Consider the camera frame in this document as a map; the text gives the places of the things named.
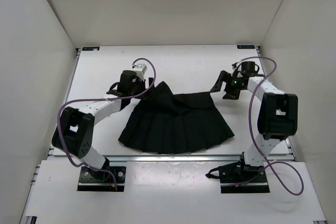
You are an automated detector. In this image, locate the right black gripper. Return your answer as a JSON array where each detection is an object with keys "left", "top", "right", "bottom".
[{"left": 211, "top": 71, "right": 245, "bottom": 100}]

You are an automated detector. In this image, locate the black pleated skirt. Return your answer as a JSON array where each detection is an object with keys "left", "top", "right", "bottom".
[{"left": 118, "top": 81, "right": 235, "bottom": 154}]

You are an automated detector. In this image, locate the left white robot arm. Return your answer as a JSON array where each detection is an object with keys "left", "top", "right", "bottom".
[{"left": 51, "top": 67, "right": 156, "bottom": 181}]

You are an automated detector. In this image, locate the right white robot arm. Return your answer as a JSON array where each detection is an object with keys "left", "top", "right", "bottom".
[{"left": 211, "top": 61, "right": 298, "bottom": 182}]

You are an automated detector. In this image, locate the right blue table label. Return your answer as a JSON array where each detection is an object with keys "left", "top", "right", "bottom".
[{"left": 237, "top": 45, "right": 255, "bottom": 50}]

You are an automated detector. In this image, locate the blue table label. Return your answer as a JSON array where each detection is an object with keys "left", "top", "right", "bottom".
[
  {"left": 81, "top": 47, "right": 100, "bottom": 51},
  {"left": 237, "top": 45, "right": 255, "bottom": 50}
]

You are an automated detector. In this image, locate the left blue table label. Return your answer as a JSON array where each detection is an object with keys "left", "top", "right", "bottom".
[{"left": 81, "top": 47, "right": 100, "bottom": 51}]

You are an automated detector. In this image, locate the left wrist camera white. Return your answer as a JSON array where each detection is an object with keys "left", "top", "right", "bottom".
[{"left": 132, "top": 63, "right": 148, "bottom": 78}]

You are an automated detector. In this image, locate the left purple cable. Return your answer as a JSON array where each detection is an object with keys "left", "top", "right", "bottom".
[{"left": 58, "top": 58, "right": 157, "bottom": 187}]

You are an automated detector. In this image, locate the purple cable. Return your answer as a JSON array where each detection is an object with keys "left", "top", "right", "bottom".
[
  {"left": 58, "top": 58, "right": 157, "bottom": 187},
  {"left": 236, "top": 56, "right": 305, "bottom": 196}
]

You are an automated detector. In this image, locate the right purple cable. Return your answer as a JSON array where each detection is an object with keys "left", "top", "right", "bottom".
[{"left": 236, "top": 56, "right": 305, "bottom": 196}]

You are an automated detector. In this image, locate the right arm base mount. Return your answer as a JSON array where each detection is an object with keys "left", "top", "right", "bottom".
[{"left": 205, "top": 161, "right": 270, "bottom": 194}]

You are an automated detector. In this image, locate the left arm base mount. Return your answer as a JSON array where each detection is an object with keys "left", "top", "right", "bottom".
[{"left": 77, "top": 162, "right": 127, "bottom": 192}]

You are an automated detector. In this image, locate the aluminium table edge rail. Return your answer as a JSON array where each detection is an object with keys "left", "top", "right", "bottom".
[{"left": 47, "top": 154, "right": 295, "bottom": 162}]

